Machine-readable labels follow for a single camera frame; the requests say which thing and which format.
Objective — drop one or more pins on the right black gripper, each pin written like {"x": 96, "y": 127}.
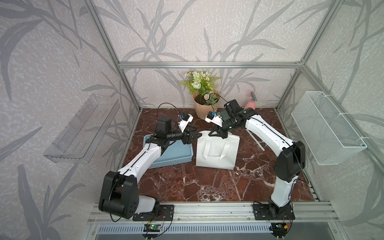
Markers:
{"x": 217, "y": 130}

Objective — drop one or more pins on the potted white flower plant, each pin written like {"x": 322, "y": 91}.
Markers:
{"x": 203, "y": 88}

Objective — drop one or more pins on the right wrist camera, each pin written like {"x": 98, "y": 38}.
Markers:
{"x": 215, "y": 118}

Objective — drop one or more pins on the white wire mesh basket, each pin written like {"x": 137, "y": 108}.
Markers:
{"x": 329, "y": 135}

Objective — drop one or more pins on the left controller circuit board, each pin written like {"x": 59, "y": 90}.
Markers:
{"x": 152, "y": 228}

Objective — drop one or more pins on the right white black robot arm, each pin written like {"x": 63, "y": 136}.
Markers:
{"x": 290, "y": 154}

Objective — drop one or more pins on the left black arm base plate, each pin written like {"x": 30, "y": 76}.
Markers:
{"x": 161, "y": 213}

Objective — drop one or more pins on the pink spray bottle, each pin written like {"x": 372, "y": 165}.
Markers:
{"x": 252, "y": 103}

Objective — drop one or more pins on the aluminium front rail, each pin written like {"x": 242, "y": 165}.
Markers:
{"x": 242, "y": 212}

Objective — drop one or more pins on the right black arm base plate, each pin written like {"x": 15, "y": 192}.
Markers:
{"x": 272, "y": 212}

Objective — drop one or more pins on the white insulated delivery bag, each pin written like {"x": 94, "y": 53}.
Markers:
{"x": 215, "y": 152}

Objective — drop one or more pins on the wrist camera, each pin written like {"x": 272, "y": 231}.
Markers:
{"x": 185, "y": 119}
{"x": 215, "y": 118}

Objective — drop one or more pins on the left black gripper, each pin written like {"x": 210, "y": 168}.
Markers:
{"x": 187, "y": 140}

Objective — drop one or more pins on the right controller circuit board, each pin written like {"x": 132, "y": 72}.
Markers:
{"x": 279, "y": 227}

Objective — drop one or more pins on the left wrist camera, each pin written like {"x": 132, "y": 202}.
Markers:
{"x": 185, "y": 119}

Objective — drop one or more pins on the light blue plastic basket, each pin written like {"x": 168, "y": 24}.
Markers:
{"x": 178, "y": 153}

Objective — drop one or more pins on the clear plastic wall shelf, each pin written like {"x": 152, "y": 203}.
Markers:
{"x": 80, "y": 139}

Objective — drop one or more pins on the controller circuit board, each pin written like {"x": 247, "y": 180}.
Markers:
{"x": 152, "y": 228}
{"x": 279, "y": 227}

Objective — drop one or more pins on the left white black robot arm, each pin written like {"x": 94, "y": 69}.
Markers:
{"x": 120, "y": 192}

